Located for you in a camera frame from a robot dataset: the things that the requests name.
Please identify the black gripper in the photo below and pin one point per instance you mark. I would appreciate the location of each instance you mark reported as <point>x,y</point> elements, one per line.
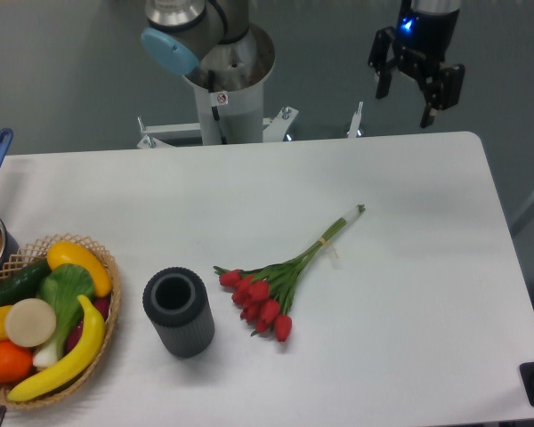
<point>419,42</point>

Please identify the yellow banana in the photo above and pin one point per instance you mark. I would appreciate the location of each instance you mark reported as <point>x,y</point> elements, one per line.
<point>71,365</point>

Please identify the green cucumber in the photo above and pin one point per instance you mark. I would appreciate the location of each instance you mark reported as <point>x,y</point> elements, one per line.
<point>23,283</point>

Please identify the woven wicker basket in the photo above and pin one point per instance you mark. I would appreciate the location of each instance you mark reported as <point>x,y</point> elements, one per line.
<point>33,252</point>

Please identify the beige round disc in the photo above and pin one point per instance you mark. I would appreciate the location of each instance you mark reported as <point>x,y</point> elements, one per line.
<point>30,322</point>

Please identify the white metal robot stand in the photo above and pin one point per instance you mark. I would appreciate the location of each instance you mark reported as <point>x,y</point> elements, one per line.
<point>233,117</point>

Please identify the green bok choy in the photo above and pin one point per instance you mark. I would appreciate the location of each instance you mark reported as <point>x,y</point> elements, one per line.
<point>60,290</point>

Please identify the red tulip bouquet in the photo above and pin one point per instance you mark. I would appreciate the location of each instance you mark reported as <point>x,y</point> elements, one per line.
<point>265,295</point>

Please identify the yellow squash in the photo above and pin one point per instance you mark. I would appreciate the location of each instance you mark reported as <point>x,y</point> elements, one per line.
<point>66,252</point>

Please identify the red purple vegetable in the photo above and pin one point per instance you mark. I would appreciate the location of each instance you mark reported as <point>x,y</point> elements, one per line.
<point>102,305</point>

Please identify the orange fruit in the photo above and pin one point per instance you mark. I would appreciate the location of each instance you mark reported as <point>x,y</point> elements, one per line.
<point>16,362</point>

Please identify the dark grey ribbed vase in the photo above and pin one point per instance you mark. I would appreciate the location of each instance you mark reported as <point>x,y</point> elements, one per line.
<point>176,303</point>

